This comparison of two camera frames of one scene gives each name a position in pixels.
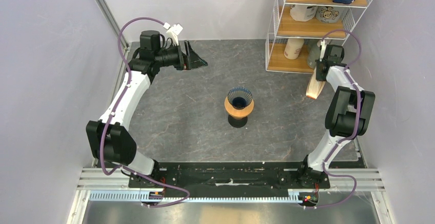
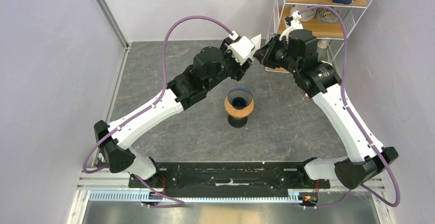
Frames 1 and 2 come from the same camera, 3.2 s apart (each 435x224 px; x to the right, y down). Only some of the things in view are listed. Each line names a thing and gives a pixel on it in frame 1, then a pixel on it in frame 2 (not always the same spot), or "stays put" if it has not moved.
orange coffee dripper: (238, 118) stays put
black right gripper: (319, 76) -> (264, 54)
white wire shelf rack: (301, 18) stays put
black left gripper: (185, 62) -> (240, 70)
